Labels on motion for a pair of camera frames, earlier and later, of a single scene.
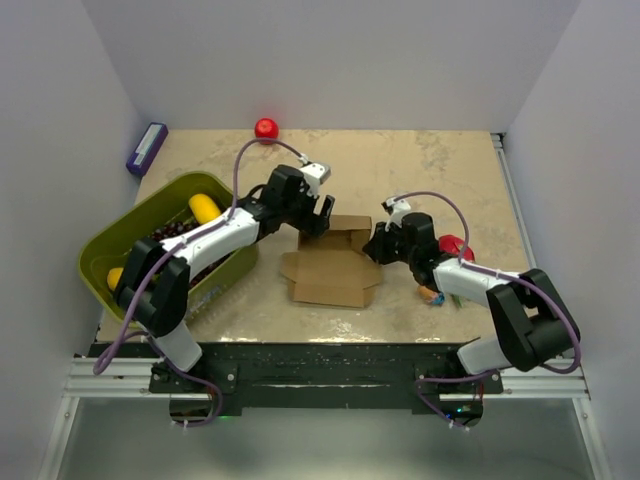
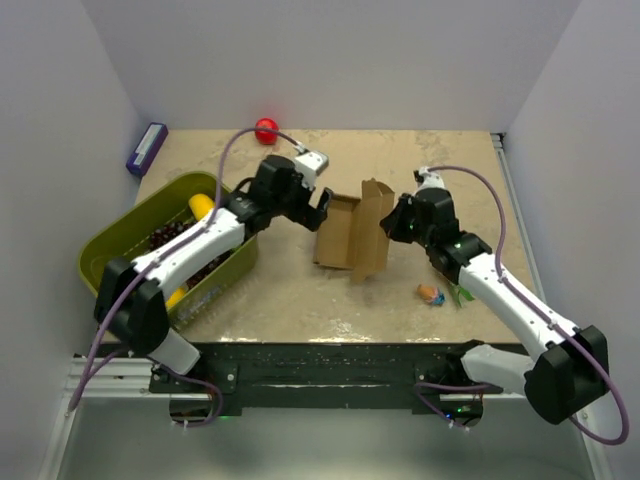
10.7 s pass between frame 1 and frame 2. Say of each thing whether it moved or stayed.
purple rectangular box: stayed
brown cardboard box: moved
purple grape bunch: stayed
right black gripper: moved
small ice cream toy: stayed
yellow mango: stayed
